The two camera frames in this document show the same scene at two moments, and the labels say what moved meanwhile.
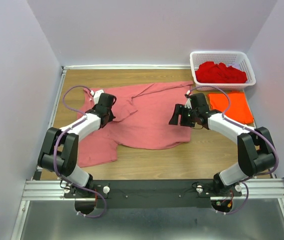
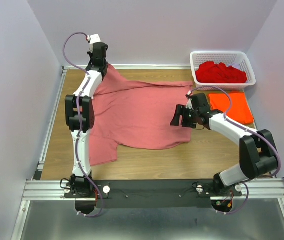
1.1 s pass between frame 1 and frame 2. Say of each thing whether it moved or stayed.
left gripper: moved
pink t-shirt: moved
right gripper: stayed
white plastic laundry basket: stayed
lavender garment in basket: stayed
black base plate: stayed
